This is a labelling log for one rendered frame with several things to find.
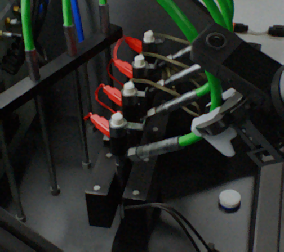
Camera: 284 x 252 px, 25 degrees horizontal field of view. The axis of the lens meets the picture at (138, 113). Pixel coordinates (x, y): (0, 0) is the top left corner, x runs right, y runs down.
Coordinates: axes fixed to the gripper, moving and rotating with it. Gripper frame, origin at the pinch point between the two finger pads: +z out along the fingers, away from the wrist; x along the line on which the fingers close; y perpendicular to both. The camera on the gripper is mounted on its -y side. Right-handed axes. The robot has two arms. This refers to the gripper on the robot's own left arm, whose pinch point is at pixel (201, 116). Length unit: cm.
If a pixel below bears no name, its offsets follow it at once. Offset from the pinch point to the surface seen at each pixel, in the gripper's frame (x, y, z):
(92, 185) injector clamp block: -8.3, 0.5, 27.5
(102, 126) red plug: -1.9, -5.6, 23.0
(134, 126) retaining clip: -0.1, -2.7, 18.0
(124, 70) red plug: 11.5, -9.2, 31.2
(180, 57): 20.6, -4.0, 29.2
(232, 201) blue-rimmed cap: 10.3, 21.9, 32.1
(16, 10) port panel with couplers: 10, -31, 46
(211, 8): 15.0, -8.6, 4.2
